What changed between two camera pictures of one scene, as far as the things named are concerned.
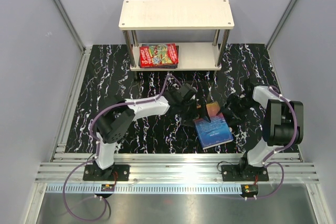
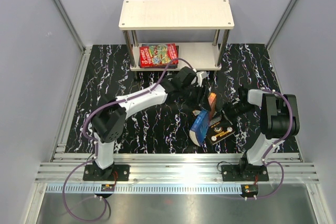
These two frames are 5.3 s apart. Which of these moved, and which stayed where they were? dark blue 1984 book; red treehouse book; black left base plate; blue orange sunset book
Moved: blue orange sunset book
Stayed: black left base plate; dark blue 1984 book; red treehouse book
